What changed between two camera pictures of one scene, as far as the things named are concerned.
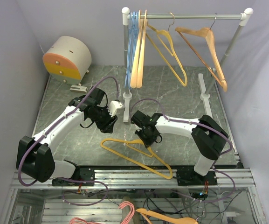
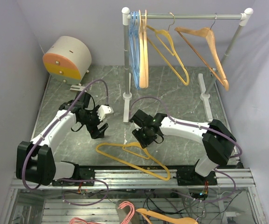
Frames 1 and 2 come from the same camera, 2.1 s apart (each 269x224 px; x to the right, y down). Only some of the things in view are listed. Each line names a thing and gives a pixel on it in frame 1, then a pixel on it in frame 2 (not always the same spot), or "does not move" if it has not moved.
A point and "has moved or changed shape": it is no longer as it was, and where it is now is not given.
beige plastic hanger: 134,77 to 143,57
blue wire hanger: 134,27 to 135,36
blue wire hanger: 134,21 to 134,26
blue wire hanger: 133,31 has moved or changed shape
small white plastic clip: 78,89 does not move
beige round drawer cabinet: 68,59 does not move
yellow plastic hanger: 140,141 to 137,148
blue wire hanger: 132,47 has moved or changed shape
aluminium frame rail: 142,179 does not move
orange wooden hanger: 178,219 does not move
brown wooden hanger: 207,32 does not move
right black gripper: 147,142 does not move
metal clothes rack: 127,15 does not move
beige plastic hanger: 142,50 has moved or changed shape
